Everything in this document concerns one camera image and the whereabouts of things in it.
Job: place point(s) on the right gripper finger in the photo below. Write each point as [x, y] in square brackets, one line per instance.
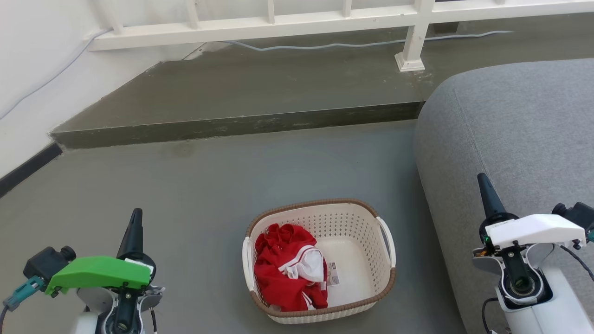
[487, 197]

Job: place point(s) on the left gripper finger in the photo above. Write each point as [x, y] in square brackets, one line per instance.
[133, 234]

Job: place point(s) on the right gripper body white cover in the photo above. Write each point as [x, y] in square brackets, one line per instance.
[533, 229]

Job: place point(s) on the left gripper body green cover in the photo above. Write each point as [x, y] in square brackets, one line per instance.
[100, 271]

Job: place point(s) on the cream perforated laundry basket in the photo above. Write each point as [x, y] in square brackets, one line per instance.
[357, 241]

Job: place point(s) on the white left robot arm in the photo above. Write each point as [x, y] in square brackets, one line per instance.
[116, 311]

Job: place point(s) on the grey fabric sofa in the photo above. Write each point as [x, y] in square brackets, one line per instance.
[519, 139]

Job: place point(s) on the black baseboard strip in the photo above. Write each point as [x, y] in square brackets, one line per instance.
[28, 169]

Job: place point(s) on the red garment with white trim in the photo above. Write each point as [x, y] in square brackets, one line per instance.
[278, 278]

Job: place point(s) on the white paper label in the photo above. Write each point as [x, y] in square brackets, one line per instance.
[332, 274]

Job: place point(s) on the raised grey concrete step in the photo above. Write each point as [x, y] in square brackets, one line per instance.
[241, 83]

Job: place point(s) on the white wooden railing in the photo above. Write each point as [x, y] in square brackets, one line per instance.
[260, 25]

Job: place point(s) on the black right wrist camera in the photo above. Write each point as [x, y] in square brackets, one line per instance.
[577, 213]

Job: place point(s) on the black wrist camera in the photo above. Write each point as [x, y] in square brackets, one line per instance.
[577, 213]
[46, 262]

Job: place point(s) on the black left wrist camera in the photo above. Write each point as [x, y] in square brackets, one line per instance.
[46, 262]

